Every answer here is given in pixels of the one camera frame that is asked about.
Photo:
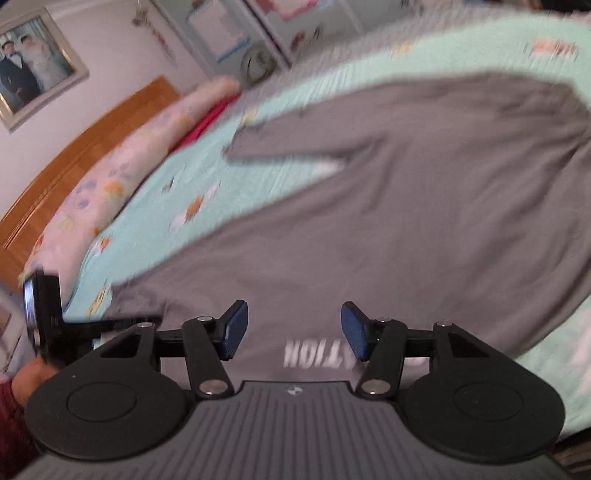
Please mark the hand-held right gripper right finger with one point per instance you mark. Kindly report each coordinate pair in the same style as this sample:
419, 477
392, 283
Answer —
355, 330

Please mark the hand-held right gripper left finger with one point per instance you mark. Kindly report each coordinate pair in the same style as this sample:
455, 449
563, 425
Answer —
235, 330

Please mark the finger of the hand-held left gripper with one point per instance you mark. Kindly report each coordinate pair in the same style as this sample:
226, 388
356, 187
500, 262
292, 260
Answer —
115, 324

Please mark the grey shirt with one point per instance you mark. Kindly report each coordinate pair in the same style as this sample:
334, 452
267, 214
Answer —
369, 207

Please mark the person's left hand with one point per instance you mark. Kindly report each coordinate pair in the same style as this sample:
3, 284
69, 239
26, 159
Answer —
32, 381

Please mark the wooden headboard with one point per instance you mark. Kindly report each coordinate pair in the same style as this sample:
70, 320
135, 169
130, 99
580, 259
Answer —
69, 170

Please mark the rolled floral quilt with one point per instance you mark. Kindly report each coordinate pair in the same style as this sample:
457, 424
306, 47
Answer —
124, 161

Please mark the red blanket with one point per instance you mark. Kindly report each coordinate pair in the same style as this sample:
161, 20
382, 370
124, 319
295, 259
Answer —
207, 120

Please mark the quilted bee-print bedspread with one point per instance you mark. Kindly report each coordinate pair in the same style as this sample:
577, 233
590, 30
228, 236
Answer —
277, 99

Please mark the framed photo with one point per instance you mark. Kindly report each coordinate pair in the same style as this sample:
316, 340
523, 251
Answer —
32, 69

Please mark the blue-framed poster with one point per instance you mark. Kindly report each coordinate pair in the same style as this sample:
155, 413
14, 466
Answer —
217, 32

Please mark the sliding-door wardrobe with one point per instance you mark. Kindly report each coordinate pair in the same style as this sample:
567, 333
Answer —
286, 32

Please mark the pink-framed poster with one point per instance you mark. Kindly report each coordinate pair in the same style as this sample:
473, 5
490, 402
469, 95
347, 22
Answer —
286, 7

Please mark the wall hanging ornament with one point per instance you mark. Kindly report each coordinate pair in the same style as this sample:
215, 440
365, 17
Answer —
154, 32

